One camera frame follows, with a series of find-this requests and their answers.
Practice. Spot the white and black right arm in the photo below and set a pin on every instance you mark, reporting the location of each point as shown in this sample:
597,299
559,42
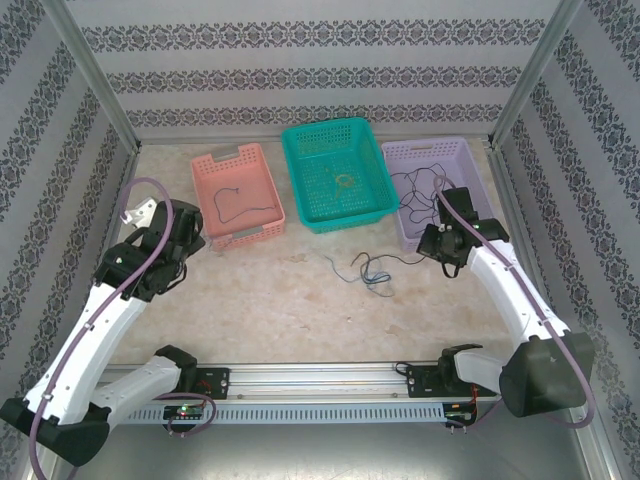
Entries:
505,295

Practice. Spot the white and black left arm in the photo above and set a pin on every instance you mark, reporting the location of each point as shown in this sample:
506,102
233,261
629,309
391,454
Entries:
90,345

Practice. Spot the lavender plastic basket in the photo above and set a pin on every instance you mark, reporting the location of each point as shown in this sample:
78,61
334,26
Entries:
425,152

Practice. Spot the pink plastic basket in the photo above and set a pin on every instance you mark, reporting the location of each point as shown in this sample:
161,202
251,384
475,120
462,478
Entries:
235,170

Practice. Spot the small circuit board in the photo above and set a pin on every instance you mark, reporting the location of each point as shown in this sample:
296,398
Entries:
185,411
459,411

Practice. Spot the teal plastic basket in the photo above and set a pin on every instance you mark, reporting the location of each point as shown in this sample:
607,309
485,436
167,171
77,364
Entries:
305,150

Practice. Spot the aluminium frame rail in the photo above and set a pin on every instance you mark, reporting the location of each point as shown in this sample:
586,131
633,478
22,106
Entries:
131,170
502,180

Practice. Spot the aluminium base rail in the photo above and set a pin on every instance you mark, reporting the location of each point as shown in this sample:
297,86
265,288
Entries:
320,380

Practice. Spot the aluminium frame post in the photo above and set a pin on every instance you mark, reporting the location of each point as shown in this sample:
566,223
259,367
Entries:
535,70
90,65

